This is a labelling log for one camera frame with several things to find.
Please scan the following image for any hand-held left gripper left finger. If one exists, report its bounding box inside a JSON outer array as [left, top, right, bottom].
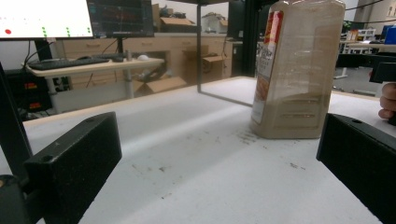
[[23, 111, 123, 224]]

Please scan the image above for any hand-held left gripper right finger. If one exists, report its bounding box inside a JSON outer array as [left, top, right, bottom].
[[316, 113, 396, 224]]

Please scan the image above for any clear plastic spice jar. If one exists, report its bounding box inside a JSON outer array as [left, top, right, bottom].
[[249, 0, 347, 140]]

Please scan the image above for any black computer tower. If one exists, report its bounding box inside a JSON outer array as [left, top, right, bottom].
[[4, 68, 53, 121]]

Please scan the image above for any light wooden desk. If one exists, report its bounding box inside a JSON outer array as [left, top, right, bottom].
[[21, 57, 165, 115]]

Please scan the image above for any black keyboard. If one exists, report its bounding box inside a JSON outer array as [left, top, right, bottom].
[[27, 57, 111, 71]]

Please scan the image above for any open cardboard box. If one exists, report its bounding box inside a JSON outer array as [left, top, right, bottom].
[[134, 76, 188, 98]]

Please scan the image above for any black pillar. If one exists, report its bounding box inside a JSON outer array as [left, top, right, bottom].
[[242, 0, 266, 78]]

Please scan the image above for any wooden cabinet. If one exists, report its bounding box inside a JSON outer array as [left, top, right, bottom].
[[61, 32, 234, 91]]

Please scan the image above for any white-screen monitor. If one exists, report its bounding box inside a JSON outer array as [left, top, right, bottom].
[[0, 0, 94, 42]]

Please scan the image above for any dark-screen monitor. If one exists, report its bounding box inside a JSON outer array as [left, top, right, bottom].
[[86, 0, 155, 39]]

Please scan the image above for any cardboard box on counter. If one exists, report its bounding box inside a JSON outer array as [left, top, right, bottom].
[[159, 16, 198, 34]]

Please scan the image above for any black upright post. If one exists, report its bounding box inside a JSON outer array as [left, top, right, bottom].
[[0, 62, 34, 185]]

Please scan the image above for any black metal frame stand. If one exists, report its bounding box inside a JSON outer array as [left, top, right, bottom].
[[169, 0, 255, 108]]

